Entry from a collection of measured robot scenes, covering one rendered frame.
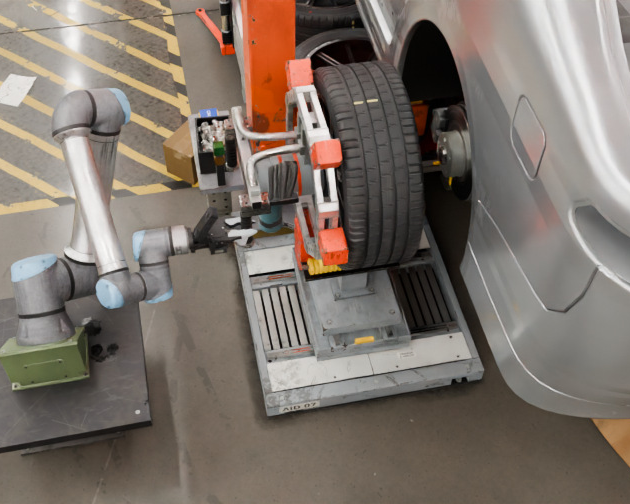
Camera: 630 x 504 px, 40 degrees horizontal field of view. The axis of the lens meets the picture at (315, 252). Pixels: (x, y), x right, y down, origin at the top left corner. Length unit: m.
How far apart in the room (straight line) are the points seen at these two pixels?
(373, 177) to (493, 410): 1.20
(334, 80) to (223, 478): 1.44
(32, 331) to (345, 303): 1.13
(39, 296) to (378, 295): 1.23
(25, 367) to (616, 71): 2.00
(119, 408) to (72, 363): 0.21
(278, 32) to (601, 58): 1.30
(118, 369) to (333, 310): 0.81
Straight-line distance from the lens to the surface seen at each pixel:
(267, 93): 3.11
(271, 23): 2.92
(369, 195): 2.50
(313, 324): 3.27
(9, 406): 3.06
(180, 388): 3.32
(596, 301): 1.99
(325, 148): 2.44
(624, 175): 1.83
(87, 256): 2.95
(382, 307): 3.23
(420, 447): 3.21
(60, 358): 2.94
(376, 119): 2.53
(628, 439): 3.41
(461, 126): 2.84
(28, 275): 2.90
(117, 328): 3.13
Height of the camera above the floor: 2.86
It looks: 51 degrees down
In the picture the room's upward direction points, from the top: 2 degrees clockwise
